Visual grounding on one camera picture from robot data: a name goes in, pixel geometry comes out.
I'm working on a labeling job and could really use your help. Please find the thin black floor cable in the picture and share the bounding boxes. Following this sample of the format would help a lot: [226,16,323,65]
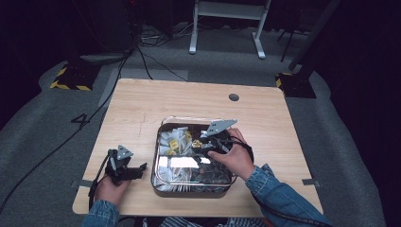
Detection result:
[137,46,189,82]

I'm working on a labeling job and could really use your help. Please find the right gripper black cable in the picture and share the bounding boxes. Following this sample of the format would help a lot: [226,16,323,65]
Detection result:
[220,135,335,227]

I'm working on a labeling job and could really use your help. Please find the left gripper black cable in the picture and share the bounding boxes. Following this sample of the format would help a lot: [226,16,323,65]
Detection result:
[88,148,115,211]

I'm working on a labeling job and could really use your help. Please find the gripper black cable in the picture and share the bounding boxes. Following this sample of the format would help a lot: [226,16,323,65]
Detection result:
[220,135,335,227]
[88,148,115,211]

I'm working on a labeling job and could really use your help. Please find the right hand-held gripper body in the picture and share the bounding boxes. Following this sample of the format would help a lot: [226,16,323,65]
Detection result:
[192,118,239,158]

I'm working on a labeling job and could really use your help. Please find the person's striped clothing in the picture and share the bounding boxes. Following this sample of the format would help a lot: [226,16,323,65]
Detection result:
[141,217,269,227]

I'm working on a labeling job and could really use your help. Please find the clear plastic container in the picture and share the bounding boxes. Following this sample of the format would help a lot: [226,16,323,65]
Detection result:
[150,115,238,194]

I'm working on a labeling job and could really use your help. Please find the pile of tea bags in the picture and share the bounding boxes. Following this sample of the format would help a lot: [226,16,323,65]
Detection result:
[155,126,235,193]

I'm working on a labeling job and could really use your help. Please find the bundle of floor cables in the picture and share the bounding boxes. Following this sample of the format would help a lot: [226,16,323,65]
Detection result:
[137,23,198,49]

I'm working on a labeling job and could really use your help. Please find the person's right hand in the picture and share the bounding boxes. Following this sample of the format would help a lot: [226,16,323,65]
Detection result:
[207,128,257,182]

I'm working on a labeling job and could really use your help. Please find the white metal stand frame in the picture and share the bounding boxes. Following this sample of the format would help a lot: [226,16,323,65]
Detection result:
[188,0,273,61]

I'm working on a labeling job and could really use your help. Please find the dark slanted stand pole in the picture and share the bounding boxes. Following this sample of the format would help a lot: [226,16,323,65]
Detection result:
[288,0,342,72]

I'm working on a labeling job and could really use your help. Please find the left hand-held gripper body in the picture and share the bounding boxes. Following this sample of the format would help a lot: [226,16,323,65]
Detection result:
[104,144,136,186]

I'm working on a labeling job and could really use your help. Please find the person's left hand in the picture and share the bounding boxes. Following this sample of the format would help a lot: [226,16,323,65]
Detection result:
[94,175,132,207]

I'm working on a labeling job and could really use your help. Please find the black yellow striped stand base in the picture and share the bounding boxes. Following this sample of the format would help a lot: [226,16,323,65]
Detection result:
[49,61,102,92]
[274,71,318,99]

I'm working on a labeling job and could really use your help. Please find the long black floor cable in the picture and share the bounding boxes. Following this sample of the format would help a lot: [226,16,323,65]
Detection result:
[0,46,134,216]

